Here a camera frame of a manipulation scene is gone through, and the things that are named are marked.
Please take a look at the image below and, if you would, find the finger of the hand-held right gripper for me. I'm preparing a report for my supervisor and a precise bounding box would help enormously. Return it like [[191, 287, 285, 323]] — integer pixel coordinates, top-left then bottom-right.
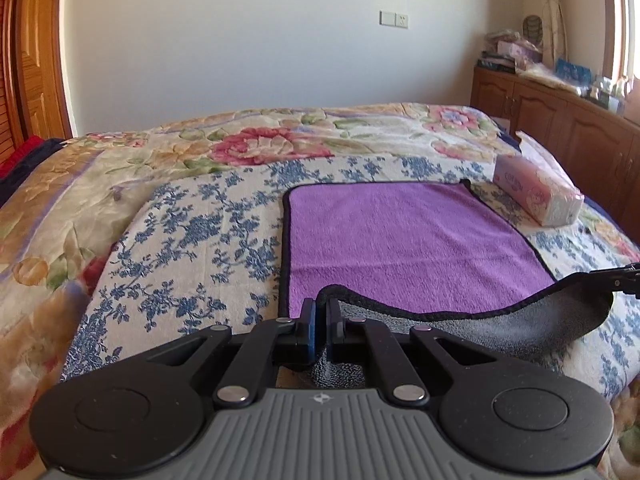
[[588, 262, 640, 300]]

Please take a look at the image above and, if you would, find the dark red and navy cloth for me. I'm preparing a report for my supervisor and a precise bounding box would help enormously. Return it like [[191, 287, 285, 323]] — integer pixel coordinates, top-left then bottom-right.
[[0, 135, 66, 207]]

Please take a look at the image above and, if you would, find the wooden wardrobe door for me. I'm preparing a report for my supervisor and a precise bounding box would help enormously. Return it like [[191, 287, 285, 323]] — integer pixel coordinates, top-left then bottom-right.
[[0, 0, 75, 171]]

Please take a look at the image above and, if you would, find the floral quilt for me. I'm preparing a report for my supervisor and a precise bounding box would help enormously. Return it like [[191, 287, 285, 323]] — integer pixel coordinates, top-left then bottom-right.
[[0, 103, 640, 480]]

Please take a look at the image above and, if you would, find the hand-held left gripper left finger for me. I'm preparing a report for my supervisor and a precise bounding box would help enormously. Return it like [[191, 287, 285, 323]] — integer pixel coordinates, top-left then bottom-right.
[[134, 298, 318, 408]]

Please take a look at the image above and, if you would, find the purple towel with grey back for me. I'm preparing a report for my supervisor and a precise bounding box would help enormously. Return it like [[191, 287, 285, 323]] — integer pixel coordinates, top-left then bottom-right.
[[281, 179, 615, 387]]

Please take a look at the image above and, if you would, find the blue floral bedsheet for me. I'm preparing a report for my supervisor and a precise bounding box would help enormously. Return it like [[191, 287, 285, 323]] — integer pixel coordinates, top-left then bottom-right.
[[56, 152, 640, 403]]

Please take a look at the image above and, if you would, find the pink tissue pack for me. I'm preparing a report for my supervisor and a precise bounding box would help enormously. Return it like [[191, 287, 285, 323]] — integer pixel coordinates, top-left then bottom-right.
[[493, 131, 586, 227]]

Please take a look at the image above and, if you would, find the pile of clutter on cabinet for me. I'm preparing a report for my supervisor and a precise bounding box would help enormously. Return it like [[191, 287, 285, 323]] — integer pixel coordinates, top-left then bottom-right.
[[476, 16, 632, 115]]

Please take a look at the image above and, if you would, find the wooden cabinet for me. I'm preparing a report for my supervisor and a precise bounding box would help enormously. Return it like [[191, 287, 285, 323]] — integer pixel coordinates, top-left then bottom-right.
[[471, 67, 640, 242]]

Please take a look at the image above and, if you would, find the cream curtain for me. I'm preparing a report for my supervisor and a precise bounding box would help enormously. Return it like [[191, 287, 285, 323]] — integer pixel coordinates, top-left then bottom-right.
[[531, 0, 571, 73]]

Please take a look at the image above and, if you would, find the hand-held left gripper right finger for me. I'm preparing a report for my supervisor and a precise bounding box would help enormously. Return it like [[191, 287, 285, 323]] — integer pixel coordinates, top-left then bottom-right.
[[326, 298, 506, 407]]

